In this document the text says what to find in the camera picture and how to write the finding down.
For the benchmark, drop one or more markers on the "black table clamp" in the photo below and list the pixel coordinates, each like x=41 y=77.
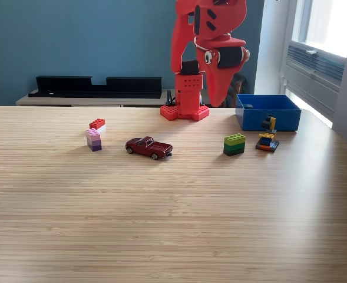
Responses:
x=169 y=100

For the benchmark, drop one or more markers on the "dark grey brick stack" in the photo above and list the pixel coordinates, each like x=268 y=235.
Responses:
x=248 y=106

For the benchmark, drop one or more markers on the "red white brick stack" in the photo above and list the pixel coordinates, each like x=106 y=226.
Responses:
x=97 y=123

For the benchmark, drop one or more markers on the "small yellow toy digger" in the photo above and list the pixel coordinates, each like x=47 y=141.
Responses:
x=267 y=138

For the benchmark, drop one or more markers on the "pink purple brick stack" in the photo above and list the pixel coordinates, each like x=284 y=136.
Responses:
x=93 y=140

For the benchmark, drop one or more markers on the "pale wooden sideboard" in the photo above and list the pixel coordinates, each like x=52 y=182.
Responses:
x=58 y=101

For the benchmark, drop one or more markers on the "grey vent grille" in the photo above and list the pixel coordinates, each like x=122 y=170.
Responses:
x=323 y=66

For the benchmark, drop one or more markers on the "small white window latch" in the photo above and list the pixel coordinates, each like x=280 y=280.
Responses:
x=311 y=52

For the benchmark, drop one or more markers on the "white window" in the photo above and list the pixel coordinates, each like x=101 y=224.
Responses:
x=329 y=23

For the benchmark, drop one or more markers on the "green brick stack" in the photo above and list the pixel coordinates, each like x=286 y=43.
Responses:
x=234 y=144

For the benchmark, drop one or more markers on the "dark wooden chair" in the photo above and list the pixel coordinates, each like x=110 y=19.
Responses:
x=239 y=85

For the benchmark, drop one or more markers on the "dark red toy pickup car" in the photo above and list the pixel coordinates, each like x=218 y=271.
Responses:
x=148 y=147

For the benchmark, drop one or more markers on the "blue plastic bin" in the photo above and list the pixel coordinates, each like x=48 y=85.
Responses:
x=279 y=121

